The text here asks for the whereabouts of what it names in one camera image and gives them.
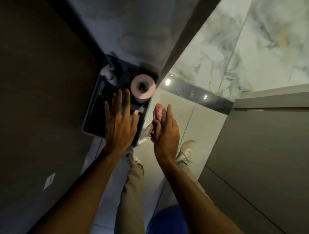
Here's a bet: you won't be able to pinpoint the blue shirt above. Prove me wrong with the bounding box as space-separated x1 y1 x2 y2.
146 205 192 234

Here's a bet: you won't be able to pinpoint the person's right forearm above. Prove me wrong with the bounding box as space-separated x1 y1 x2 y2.
157 155 245 234

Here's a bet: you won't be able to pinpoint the black stone sill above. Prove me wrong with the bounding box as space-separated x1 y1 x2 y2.
157 73 235 115

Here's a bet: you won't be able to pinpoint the pink toilet paper roll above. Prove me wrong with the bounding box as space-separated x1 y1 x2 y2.
130 74 156 104

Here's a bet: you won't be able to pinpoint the pink and white cloth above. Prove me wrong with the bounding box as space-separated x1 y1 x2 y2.
142 103 167 143

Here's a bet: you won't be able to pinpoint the white wall plate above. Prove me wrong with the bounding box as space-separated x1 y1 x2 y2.
43 172 56 191

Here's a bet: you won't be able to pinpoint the black tray shelf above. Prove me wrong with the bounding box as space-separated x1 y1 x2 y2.
81 55 159 146

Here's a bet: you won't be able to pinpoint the grey cabinet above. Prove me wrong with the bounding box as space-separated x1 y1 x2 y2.
197 83 309 234

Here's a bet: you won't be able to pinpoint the beige shoe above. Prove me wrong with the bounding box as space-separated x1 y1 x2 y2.
175 140 196 165
124 146 141 166

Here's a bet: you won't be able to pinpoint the beige right shoe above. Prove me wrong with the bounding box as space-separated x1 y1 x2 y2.
175 140 196 165

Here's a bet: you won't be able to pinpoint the beige trousers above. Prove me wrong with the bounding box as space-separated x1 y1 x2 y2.
114 161 213 234

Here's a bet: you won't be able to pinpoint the person's left forearm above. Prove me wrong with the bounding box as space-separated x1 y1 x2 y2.
28 146 127 234

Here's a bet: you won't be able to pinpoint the person's left hand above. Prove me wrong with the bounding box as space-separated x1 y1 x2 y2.
104 89 140 154

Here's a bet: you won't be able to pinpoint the white bottle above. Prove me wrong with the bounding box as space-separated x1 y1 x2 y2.
100 65 118 85

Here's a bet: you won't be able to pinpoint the person's right hand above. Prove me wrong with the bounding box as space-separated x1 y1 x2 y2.
154 104 180 163

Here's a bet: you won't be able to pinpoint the beige left shoe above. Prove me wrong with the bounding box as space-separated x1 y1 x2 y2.
124 146 141 166

